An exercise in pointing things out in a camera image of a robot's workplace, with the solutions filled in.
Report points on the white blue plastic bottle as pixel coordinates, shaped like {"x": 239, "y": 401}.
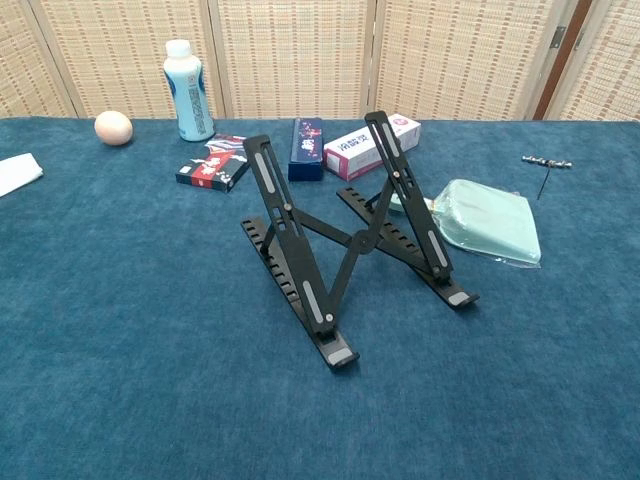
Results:
{"x": 190, "y": 100}

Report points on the black folding laptop stand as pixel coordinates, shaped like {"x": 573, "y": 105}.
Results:
{"x": 307, "y": 272}

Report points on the blue tablecloth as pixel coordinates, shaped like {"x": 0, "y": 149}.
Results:
{"x": 100, "y": 350}

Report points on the bamboo folding screen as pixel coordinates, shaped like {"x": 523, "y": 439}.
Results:
{"x": 300, "y": 50}

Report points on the white cloth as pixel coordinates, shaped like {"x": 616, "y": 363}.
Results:
{"x": 17, "y": 172}

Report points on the black screen hinge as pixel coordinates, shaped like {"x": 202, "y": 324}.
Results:
{"x": 558, "y": 36}
{"x": 579, "y": 40}

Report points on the white pink toothpaste box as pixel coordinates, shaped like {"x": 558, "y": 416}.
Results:
{"x": 355, "y": 155}

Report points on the dark blue narrow box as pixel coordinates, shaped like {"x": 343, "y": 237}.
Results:
{"x": 305, "y": 150}

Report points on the black red card box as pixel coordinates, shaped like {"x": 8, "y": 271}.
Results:
{"x": 210, "y": 170}

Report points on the peach coloured egg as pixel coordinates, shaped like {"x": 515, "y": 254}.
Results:
{"x": 113, "y": 128}

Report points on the mint green wrapped dustpan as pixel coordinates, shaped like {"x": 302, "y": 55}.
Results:
{"x": 490, "y": 220}

